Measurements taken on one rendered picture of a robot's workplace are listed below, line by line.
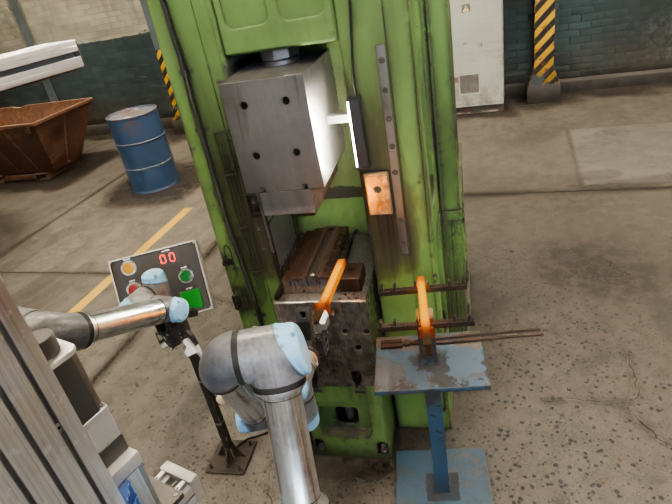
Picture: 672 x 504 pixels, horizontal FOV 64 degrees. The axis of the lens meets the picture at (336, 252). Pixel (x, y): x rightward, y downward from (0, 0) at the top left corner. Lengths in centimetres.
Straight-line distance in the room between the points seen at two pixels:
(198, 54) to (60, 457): 144
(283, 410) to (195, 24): 138
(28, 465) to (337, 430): 179
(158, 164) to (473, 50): 394
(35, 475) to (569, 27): 734
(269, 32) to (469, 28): 522
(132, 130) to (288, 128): 468
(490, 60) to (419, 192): 514
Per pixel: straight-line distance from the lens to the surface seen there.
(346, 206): 249
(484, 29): 705
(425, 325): 176
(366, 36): 191
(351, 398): 244
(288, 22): 196
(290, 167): 194
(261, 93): 188
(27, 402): 102
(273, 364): 113
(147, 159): 655
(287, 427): 119
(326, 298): 173
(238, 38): 202
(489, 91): 720
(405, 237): 214
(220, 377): 117
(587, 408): 295
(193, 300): 218
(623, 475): 272
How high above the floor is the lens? 209
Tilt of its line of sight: 29 degrees down
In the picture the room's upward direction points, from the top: 11 degrees counter-clockwise
